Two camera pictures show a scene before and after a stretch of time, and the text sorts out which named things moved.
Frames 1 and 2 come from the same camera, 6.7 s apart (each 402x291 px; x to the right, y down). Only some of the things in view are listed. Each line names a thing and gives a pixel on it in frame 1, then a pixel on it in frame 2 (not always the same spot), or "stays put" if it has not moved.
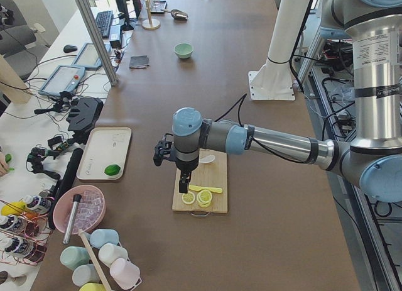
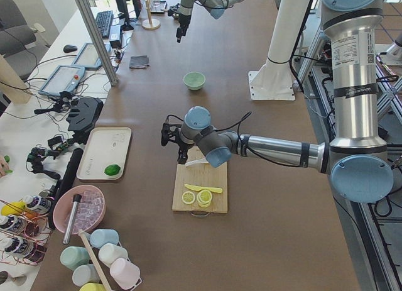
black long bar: [64, 183] stays put
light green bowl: [183, 50] to [194, 80]
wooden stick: [81, 232] stays put
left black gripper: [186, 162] to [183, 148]
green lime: [112, 170] stays put
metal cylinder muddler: [76, 199] stays put
